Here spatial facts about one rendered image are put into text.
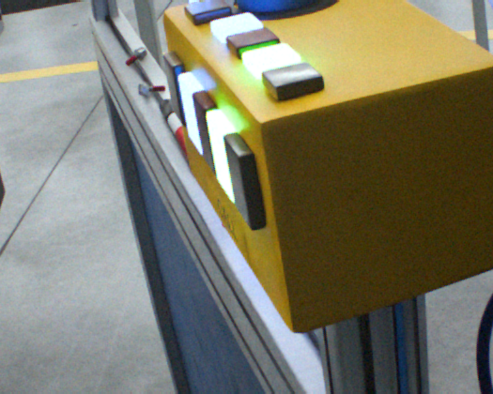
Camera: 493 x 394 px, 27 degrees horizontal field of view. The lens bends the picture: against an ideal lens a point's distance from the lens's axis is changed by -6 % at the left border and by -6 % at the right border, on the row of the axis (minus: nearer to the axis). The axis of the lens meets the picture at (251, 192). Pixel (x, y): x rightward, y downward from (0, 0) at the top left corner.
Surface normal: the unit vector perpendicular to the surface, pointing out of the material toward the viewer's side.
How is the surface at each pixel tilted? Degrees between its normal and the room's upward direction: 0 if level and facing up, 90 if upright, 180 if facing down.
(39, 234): 0
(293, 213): 90
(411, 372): 90
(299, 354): 0
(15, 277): 0
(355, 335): 90
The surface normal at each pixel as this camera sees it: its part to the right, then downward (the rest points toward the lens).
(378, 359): 0.28, 0.40
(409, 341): 0.52, 0.32
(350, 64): -0.15, -0.88
